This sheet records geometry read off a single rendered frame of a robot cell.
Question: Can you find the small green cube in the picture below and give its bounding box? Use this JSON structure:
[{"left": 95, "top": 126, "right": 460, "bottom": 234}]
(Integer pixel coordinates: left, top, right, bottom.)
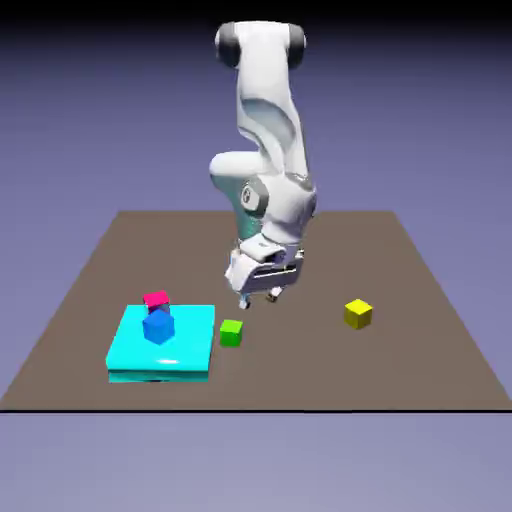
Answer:
[{"left": 219, "top": 318, "right": 244, "bottom": 348}]

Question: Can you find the small blue cube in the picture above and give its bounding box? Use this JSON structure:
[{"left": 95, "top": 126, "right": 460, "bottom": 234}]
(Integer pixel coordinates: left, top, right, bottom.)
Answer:
[{"left": 142, "top": 308, "right": 176, "bottom": 346}]

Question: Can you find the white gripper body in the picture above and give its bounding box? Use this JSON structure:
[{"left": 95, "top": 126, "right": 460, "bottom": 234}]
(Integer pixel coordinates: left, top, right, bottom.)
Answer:
[{"left": 224, "top": 248, "right": 302, "bottom": 297}]

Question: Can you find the large cyan box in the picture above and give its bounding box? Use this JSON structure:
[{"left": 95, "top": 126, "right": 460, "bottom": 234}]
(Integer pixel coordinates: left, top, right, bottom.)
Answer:
[{"left": 105, "top": 304, "right": 216, "bottom": 384}]

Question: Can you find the small pink cube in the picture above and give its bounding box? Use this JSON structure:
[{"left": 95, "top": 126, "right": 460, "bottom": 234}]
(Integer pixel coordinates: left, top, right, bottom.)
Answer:
[{"left": 142, "top": 290, "right": 172, "bottom": 314}]

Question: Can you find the small yellow cube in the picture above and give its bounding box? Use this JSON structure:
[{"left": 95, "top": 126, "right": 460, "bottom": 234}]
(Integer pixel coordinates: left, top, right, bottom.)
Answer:
[{"left": 344, "top": 298, "right": 374, "bottom": 331}]

